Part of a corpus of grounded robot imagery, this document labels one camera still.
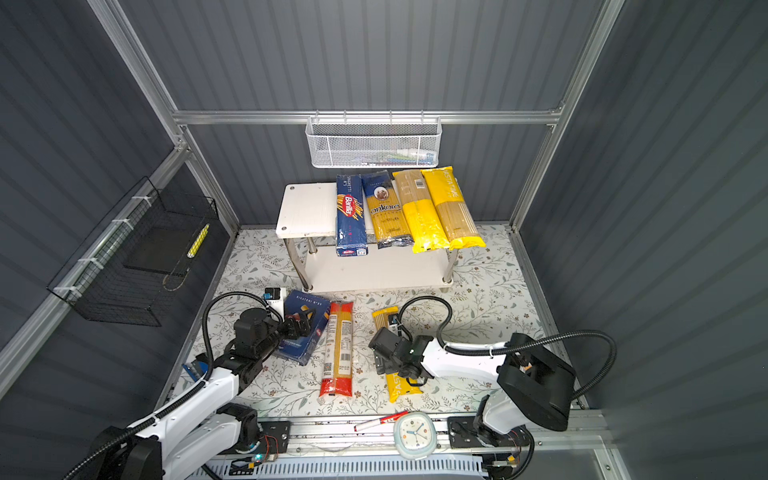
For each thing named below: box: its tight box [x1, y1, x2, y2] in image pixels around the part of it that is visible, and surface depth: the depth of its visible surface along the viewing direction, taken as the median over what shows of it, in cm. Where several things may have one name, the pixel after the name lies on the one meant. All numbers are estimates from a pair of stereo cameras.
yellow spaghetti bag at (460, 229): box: [420, 166, 487, 251], surface depth 75 cm
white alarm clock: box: [394, 411, 437, 460], surface depth 73 cm
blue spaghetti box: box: [336, 174, 369, 257], surface depth 72 cm
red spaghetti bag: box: [319, 300, 354, 397], surface depth 86 cm
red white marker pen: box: [354, 410, 409, 432], surface depth 77 cm
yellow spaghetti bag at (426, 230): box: [392, 169, 450, 254], surface depth 75 cm
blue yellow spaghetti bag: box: [361, 170, 414, 249], surface depth 75 cm
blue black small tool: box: [182, 360, 209, 382], surface depth 85 cm
